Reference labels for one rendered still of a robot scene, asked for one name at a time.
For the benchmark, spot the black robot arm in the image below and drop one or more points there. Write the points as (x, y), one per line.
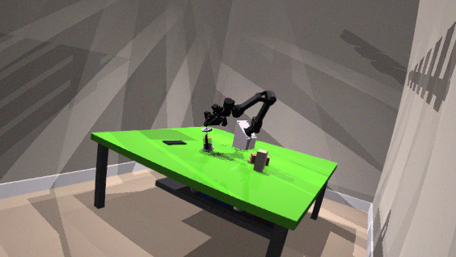
(238, 110)

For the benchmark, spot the orange rectangular block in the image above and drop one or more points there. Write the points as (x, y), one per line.
(253, 156)

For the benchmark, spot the beige rectangular block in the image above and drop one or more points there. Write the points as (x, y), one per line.
(260, 160)

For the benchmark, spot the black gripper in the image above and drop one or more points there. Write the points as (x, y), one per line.
(214, 119)

